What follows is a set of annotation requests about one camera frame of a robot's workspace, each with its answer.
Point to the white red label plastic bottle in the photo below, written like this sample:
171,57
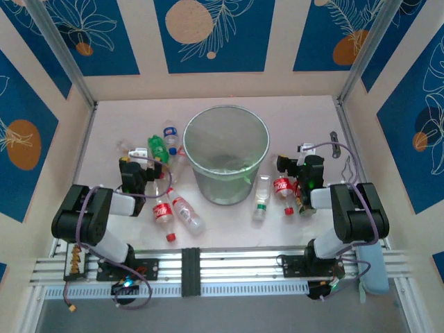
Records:
185,213

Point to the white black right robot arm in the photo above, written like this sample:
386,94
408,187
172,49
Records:
360,208

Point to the clear green label plastic bottle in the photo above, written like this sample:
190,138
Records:
262,194

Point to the aluminium corner post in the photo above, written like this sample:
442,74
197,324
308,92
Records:
367,55
66,59

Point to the black orange terminal board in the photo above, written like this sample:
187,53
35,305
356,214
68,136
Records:
74,263

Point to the silver mesh waste bin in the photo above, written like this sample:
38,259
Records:
225,189

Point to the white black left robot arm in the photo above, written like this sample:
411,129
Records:
90,208

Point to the blue label plastic bottle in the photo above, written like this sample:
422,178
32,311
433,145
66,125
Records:
170,132

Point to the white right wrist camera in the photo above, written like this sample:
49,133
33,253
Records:
305,147

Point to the aluminium base frame rail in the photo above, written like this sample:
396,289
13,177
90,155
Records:
236,258

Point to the small controller board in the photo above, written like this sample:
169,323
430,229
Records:
327,287
125,285

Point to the dark metal bracket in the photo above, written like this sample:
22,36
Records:
335,144

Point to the black centre rail bracket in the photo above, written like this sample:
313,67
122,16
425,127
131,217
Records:
191,270

